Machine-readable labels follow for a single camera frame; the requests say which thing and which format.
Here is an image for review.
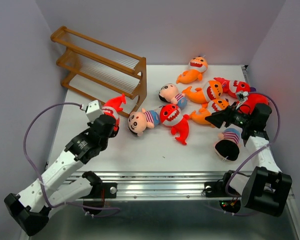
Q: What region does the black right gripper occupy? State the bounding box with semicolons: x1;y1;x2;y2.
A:
204;101;252;129

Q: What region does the red shark plush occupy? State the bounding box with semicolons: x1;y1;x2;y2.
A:
239;93;269;114
213;77;251;98
102;93;126;126
159;103;190;145

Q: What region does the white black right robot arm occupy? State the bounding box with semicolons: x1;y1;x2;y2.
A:
206;103;293;217

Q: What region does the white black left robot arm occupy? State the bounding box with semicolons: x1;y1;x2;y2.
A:
4;114;116;237

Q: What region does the boy doll near shelf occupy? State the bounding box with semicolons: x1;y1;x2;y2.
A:
127;108;160;137

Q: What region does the brown wooden toy shelf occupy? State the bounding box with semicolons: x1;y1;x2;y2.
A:
50;26;147;117

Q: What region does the near orange shark plush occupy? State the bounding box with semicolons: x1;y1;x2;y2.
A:
189;99;230;128

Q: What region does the orange shark plush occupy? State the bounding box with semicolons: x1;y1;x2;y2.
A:
189;99;230;128
181;80;223;104
176;56;208;84

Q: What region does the middle orange shark plush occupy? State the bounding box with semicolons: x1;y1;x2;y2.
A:
181;80;223;104

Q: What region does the boy doll black hair front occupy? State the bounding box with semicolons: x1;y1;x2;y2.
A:
214;127;241;162

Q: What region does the boy doll centre table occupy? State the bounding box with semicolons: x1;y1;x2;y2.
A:
158;83;188;109

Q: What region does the far orange shark plush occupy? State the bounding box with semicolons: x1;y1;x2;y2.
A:
176;56;208;84

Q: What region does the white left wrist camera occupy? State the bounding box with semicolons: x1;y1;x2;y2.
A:
85;100;103;122

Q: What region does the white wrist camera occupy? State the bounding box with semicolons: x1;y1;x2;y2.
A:
85;100;103;122
236;91;249;102

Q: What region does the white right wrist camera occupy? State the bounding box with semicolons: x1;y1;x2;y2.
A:
236;91;249;102

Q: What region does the aluminium mounting rail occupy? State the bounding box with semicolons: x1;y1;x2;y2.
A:
47;171;291;202

